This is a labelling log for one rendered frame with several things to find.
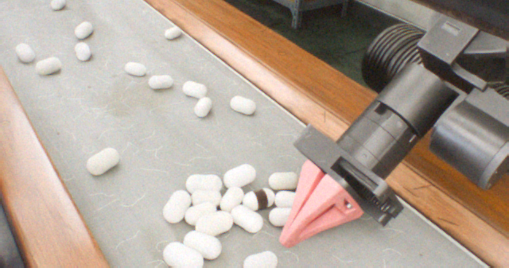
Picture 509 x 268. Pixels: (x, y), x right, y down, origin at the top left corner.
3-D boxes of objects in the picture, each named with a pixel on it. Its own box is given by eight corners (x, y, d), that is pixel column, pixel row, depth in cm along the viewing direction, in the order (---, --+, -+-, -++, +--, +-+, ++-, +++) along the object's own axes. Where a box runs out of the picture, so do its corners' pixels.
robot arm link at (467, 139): (463, 40, 49) (456, -4, 42) (571, 99, 43) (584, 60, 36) (389, 129, 50) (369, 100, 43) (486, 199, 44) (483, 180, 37)
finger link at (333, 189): (283, 252, 40) (358, 169, 40) (236, 200, 45) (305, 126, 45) (313, 270, 45) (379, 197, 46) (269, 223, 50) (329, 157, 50)
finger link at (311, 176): (301, 272, 38) (379, 185, 39) (251, 216, 43) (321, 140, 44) (331, 289, 44) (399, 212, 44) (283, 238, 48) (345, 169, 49)
